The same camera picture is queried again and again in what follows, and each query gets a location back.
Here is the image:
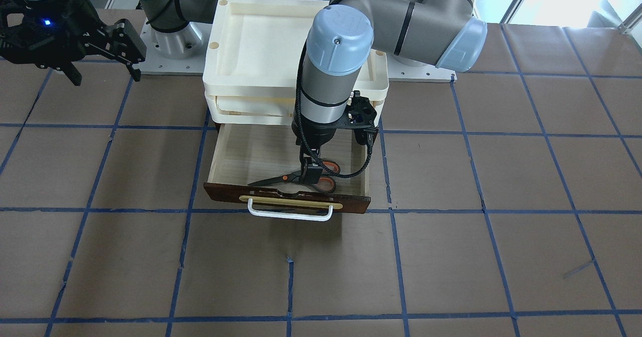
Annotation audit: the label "cream plastic tray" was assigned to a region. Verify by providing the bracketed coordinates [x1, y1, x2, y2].
[202, 0, 372, 126]

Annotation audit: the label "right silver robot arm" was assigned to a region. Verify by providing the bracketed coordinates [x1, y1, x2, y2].
[2, 0, 218, 86]

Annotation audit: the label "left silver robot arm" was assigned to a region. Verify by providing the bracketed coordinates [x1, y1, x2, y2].
[292, 0, 488, 185]

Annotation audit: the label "grey orange scissors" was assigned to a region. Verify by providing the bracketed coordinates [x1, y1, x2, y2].
[247, 159, 342, 195]

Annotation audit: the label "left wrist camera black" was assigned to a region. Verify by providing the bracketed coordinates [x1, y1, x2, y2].
[346, 90, 378, 147]

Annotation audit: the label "wooden drawer with white handle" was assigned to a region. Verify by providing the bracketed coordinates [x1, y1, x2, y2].
[204, 124, 371, 221]

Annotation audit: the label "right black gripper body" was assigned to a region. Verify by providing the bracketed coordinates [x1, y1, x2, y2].
[2, 0, 108, 70]

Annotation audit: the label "dark brown wooden cabinet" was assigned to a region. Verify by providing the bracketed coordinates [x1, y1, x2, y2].
[213, 119, 380, 132]

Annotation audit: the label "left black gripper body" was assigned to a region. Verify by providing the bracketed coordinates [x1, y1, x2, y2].
[292, 117, 337, 164]

